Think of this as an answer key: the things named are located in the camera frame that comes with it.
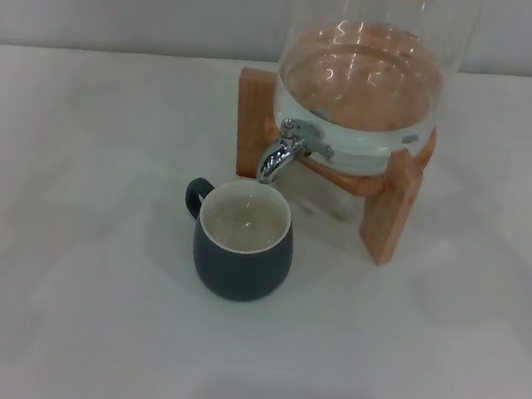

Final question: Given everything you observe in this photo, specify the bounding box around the dark grey ceramic cup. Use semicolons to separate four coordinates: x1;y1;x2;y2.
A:
169;170;305;310

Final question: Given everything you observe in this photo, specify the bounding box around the chrome dispenser faucet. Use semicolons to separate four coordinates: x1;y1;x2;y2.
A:
255;114;339;194

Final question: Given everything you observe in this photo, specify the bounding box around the wooden dispenser stand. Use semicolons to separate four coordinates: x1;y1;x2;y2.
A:
212;65;444;274

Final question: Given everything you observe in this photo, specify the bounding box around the glass water dispenser jar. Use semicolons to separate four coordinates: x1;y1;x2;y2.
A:
260;0;481;192

